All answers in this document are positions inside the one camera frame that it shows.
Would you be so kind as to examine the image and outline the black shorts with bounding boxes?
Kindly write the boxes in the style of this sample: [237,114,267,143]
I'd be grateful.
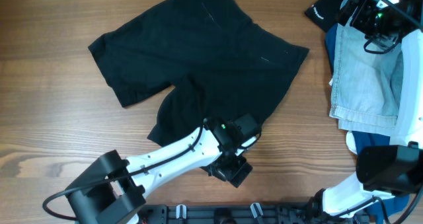
[88,0,309,146]

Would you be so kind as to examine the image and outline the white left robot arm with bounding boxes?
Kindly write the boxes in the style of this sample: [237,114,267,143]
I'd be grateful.
[66,114,261,224]

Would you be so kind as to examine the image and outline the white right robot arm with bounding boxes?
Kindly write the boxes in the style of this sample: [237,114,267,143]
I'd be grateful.
[305,0,422,223]

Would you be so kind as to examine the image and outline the light blue denim jeans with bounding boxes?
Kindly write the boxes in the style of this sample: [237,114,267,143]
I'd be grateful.
[328,0,406,137]

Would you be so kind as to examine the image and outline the blue garment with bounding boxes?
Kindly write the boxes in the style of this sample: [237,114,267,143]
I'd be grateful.
[325,24,410,224]

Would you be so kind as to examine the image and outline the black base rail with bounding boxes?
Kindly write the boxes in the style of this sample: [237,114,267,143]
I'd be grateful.
[138,203,371,224]

